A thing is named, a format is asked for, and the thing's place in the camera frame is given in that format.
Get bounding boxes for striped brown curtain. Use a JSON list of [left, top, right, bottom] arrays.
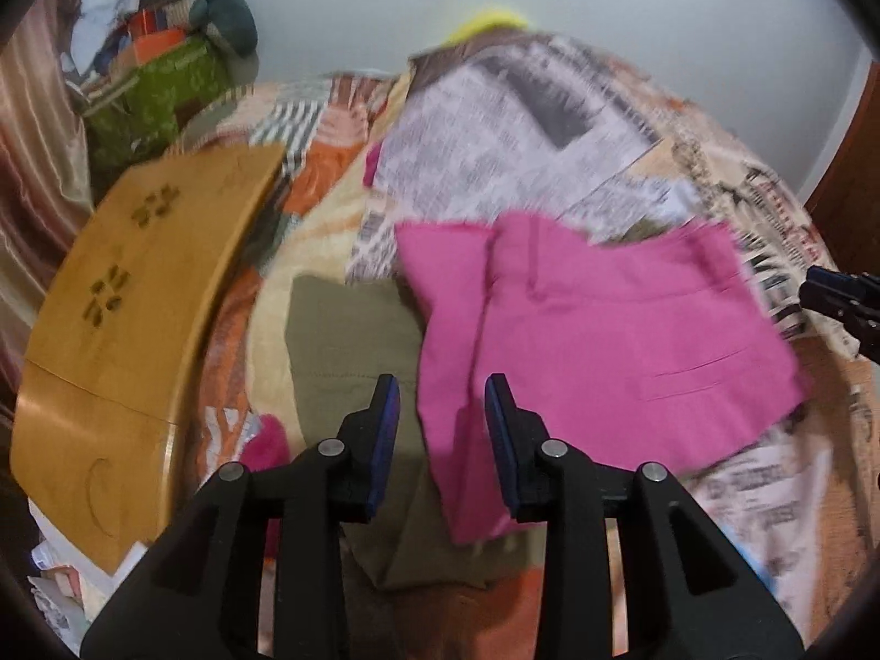
[[2, 0, 92, 423]]

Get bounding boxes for yellow foam bed guard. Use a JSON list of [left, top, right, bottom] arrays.
[[443, 8, 530, 46]]

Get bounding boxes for olive green pants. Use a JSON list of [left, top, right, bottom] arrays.
[[283, 274, 552, 592]]

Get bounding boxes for green fabric storage bag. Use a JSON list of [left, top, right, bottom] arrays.
[[82, 37, 231, 198]]

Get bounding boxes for brown wooden door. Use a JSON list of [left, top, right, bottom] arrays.
[[807, 61, 880, 274]]

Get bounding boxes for newspaper print bed quilt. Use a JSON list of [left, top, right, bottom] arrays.
[[174, 30, 878, 658]]

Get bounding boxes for bamboo lap desk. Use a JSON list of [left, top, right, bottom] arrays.
[[10, 145, 285, 574]]

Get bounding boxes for pink pants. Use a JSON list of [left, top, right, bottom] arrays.
[[394, 208, 805, 544]]

